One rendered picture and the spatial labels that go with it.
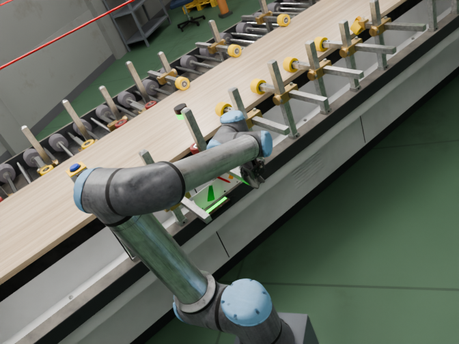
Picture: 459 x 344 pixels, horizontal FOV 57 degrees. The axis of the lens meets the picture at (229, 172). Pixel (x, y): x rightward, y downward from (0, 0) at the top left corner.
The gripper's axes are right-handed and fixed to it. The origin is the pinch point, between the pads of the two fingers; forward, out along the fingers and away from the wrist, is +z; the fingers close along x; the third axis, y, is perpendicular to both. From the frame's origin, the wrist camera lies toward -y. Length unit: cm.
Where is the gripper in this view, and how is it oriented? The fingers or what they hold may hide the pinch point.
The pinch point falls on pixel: (255, 185)
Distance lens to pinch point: 179.6
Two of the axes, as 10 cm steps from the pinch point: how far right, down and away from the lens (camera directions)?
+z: 3.3, 7.6, 5.6
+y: 5.7, 3.1, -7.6
